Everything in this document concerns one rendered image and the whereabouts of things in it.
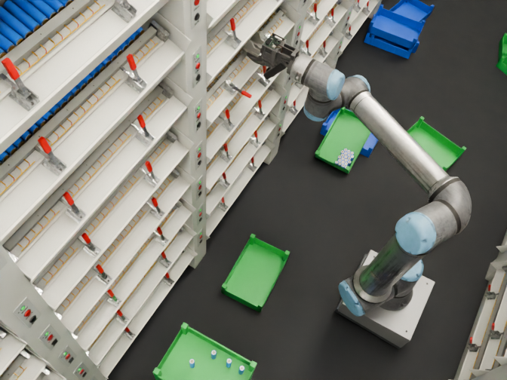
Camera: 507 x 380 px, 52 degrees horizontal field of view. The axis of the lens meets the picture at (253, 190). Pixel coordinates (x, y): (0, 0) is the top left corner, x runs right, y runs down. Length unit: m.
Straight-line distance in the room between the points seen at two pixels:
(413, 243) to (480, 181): 1.54
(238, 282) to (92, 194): 1.25
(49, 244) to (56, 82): 0.43
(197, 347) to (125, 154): 0.89
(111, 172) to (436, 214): 0.90
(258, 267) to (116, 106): 1.43
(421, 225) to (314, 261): 1.06
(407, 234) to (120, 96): 0.88
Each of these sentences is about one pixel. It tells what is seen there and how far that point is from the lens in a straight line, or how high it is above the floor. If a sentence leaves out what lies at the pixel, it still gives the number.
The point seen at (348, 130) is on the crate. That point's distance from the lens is 2.85.
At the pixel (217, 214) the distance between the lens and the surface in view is 2.39.
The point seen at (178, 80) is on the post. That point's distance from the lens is 1.39.
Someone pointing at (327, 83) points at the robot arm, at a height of 1.05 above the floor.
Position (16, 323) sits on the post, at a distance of 1.31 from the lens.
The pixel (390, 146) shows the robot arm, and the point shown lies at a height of 0.94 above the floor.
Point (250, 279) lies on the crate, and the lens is 2.42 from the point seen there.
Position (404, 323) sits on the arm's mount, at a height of 0.17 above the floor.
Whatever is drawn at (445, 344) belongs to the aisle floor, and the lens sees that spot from 2.55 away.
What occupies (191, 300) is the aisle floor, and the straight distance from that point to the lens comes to 2.38.
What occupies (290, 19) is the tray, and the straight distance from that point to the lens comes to 2.03.
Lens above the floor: 2.24
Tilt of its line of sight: 58 degrees down
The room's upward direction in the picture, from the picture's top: 9 degrees clockwise
